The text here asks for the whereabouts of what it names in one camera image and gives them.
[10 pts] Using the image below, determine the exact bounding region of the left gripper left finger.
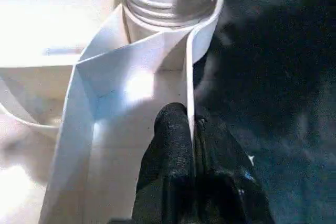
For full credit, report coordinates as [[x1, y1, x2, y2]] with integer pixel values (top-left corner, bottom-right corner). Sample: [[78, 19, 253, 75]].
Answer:
[[131, 102, 196, 224]]

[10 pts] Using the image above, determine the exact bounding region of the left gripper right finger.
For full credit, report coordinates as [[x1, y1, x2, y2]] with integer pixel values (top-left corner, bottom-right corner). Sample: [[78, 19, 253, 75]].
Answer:
[[190, 114, 275, 224]]

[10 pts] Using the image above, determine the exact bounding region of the white plastic table top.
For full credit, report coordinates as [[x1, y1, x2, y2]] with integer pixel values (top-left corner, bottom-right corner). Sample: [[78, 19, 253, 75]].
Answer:
[[0, 0, 225, 224]]

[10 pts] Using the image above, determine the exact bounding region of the black work mat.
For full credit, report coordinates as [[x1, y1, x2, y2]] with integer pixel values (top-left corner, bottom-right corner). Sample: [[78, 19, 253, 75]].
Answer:
[[0, 0, 336, 224]]

